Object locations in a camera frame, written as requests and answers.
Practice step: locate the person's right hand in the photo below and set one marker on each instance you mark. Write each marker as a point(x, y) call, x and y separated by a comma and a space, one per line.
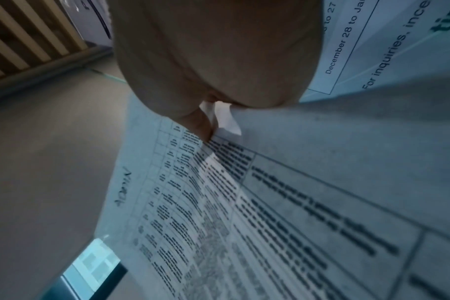
point(217, 49)

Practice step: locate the printed paper sheet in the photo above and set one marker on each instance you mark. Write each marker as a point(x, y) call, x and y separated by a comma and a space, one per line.
point(284, 219)

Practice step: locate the white board black print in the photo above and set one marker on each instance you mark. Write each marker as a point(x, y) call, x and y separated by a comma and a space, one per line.
point(89, 20)

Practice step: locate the large printed notice poster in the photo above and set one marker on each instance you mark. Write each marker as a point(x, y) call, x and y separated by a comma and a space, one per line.
point(388, 44)

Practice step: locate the wooden slatted panel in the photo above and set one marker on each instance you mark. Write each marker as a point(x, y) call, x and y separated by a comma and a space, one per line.
point(24, 38)

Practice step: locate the window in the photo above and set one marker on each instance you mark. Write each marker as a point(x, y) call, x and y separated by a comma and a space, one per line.
point(91, 263)

